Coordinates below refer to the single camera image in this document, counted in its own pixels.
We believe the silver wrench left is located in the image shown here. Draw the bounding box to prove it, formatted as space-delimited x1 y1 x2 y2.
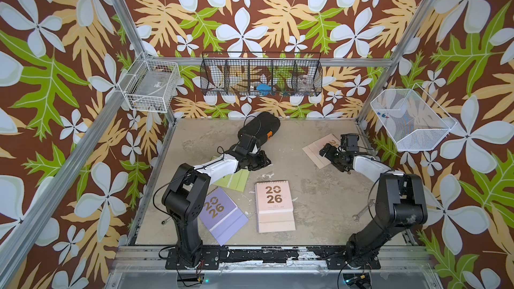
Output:
161 217 172 226

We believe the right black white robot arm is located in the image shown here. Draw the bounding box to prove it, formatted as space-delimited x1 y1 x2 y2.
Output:
319 134 428 268

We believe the white wire basket right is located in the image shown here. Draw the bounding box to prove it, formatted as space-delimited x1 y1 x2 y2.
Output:
371 84 457 152

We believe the blue object in basket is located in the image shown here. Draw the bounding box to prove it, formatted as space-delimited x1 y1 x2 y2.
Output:
256 84 273 96

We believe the green 2026 calendar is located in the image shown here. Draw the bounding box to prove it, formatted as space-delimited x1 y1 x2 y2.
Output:
208 155 249 192

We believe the black case orange latch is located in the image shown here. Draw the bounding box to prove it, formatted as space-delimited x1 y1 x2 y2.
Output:
238 112 281 147

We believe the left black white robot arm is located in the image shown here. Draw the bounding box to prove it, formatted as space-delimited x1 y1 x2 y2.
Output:
161 129 275 267

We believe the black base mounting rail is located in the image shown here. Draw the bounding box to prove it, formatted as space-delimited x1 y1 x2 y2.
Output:
165 245 381 270

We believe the silver wrench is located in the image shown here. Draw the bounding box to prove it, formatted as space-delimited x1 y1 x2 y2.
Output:
352 199 376 222
161 217 172 226

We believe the purple 2026 calendar left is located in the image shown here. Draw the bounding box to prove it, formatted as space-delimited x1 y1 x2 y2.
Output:
199 187 249 246

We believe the white wire basket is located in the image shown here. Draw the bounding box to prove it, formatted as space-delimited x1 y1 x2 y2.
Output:
371 84 457 152
119 53 181 114

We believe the black wire basket back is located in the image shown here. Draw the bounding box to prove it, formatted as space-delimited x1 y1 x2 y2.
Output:
199 52 323 97

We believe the pink 2026 calendar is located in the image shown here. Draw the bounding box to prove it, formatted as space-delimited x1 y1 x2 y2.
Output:
254 180 296 234
303 134 340 169

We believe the white wire basket left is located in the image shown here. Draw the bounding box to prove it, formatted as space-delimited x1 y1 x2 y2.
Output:
119 53 181 114

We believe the silver wrench right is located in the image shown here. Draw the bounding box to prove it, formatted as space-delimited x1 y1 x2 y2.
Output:
352 199 376 222

